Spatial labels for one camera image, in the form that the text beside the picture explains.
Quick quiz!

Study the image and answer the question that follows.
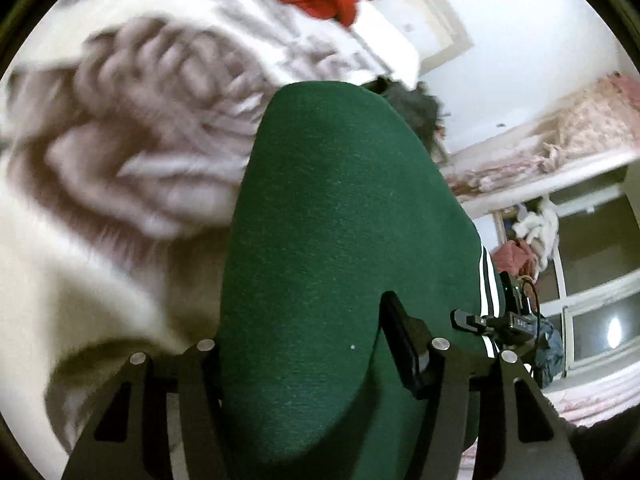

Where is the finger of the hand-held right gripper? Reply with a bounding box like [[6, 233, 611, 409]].
[[451, 309, 490, 333]]

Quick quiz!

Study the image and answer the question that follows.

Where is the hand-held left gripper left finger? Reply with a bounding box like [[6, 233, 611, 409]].
[[60, 337, 236, 480]]

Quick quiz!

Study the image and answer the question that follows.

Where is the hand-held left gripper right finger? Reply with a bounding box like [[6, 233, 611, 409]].
[[380, 291, 583, 480]]

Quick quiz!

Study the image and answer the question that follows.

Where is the green white varsity jacket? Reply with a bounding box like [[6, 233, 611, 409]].
[[217, 80, 506, 480]]

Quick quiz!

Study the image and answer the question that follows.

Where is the pink red garment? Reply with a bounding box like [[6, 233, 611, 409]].
[[492, 240, 540, 282]]

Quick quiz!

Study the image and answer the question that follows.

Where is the blue cloth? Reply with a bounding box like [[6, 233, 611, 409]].
[[532, 317, 567, 389]]

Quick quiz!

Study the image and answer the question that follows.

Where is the white framed glass door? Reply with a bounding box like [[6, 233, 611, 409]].
[[542, 182, 640, 377]]

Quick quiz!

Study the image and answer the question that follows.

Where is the white crumpled cloth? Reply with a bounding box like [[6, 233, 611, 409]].
[[512, 197, 562, 271]]

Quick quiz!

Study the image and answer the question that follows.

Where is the pink bed sheet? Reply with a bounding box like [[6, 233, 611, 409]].
[[542, 374, 640, 428]]

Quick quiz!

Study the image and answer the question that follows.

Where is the pink patterned bedding pile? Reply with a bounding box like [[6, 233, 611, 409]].
[[442, 72, 640, 202]]

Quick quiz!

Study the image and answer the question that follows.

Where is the dark cloth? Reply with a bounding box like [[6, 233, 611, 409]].
[[367, 76, 449, 162]]

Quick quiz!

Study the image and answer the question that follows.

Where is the grey floral fleece blanket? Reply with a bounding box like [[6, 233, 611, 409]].
[[0, 0, 421, 461]]

